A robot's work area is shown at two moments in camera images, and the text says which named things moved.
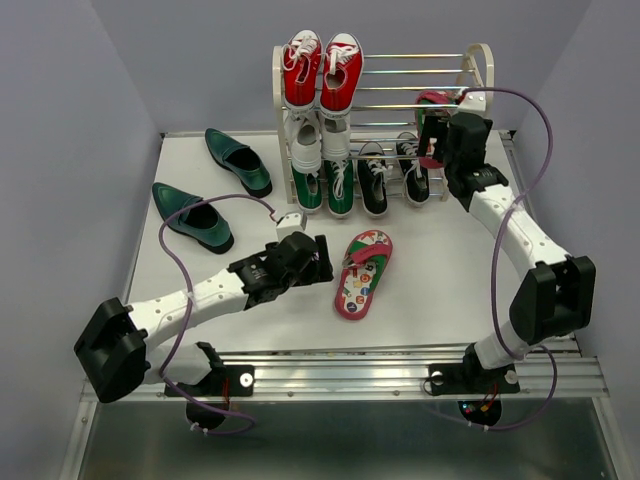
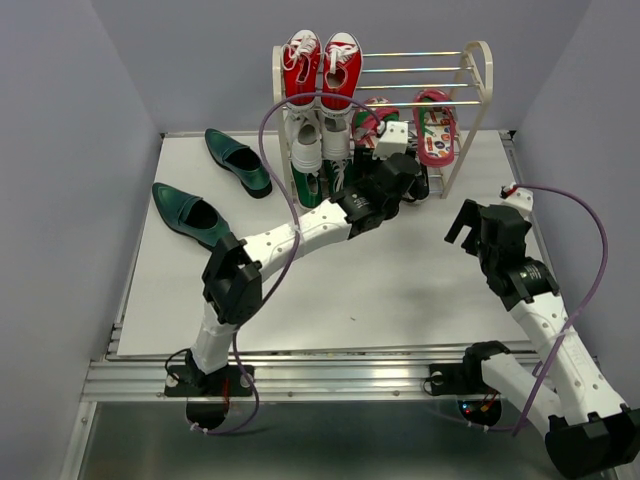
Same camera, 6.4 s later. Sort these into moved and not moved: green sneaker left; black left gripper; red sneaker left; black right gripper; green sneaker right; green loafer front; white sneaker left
Moved: black right gripper; black left gripper
Not moved: white sneaker left; green loafer front; green sneaker right; green sneaker left; red sneaker left
